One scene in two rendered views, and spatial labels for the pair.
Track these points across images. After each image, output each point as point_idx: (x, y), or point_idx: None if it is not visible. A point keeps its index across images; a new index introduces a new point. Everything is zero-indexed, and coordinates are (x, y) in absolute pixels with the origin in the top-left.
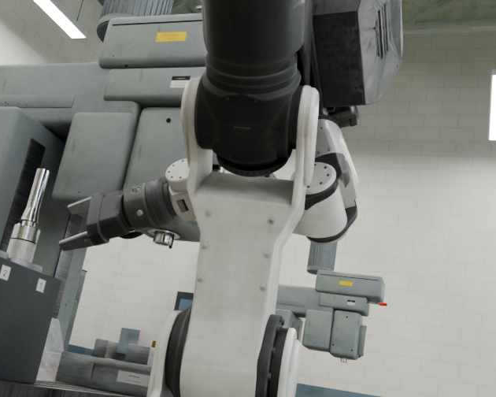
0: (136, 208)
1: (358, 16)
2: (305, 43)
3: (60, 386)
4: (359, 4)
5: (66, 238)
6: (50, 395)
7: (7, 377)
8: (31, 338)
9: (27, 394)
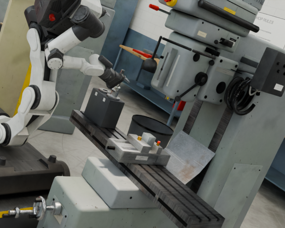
0: None
1: (34, 5)
2: (31, 20)
3: (110, 134)
4: (34, 2)
5: (224, 114)
6: (87, 124)
7: (93, 121)
8: (100, 113)
9: (82, 120)
